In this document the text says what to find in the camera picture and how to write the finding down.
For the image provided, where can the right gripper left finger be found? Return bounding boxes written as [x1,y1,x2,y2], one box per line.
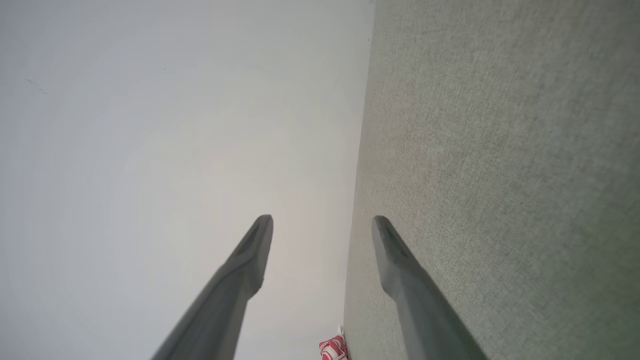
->
[151,215,274,360]

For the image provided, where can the red and white basketball jersey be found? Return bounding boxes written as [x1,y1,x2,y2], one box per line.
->
[319,325,349,360]

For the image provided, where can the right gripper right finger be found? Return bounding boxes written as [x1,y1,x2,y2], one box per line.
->
[371,215,488,360]

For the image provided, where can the grey fabric sofa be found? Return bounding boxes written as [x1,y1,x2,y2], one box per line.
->
[343,0,640,360]

